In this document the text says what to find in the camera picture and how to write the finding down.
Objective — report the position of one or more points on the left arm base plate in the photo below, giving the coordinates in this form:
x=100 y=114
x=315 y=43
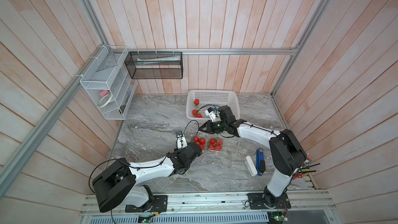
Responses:
x=156 y=204

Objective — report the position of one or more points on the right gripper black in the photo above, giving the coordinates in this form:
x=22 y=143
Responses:
x=209 y=125

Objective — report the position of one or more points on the blue object on table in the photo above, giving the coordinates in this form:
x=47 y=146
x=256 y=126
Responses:
x=260 y=162

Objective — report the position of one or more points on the clear plastic clamshell container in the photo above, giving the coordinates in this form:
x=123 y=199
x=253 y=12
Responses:
x=214 y=145

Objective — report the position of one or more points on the black mesh wall basket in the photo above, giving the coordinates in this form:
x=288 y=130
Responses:
x=154 y=65

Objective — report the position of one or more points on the roll of tape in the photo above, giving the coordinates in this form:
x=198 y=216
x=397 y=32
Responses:
x=105 y=100

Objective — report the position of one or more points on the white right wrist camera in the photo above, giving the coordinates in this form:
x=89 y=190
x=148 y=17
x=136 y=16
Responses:
x=212 y=114

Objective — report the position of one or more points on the red pen cup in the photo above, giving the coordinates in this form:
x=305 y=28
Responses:
x=307 y=167

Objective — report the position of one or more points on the white wire wall shelf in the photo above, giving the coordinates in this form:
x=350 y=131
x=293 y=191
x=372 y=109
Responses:
x=107 y=71

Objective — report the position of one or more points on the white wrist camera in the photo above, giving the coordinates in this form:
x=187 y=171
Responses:
x=180 y=141
x=212 y=114

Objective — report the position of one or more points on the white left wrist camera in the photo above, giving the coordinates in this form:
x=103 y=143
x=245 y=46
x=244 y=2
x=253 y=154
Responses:
x=180 y=141

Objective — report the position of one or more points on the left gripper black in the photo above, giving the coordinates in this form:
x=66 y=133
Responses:
x=177 y=151

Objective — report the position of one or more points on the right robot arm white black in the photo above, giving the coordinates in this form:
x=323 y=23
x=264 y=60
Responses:
x=287 y=153

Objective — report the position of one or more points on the white perforated plastic basket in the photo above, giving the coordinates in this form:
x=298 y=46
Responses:
x=211 y=98

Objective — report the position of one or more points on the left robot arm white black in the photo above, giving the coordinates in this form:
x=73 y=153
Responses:
x=122 y=179

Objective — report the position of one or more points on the pink note pad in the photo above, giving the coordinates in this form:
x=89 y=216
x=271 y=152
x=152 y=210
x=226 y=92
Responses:
x=103 y=93

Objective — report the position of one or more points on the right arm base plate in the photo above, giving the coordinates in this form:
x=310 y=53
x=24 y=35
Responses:
x=267 y=201

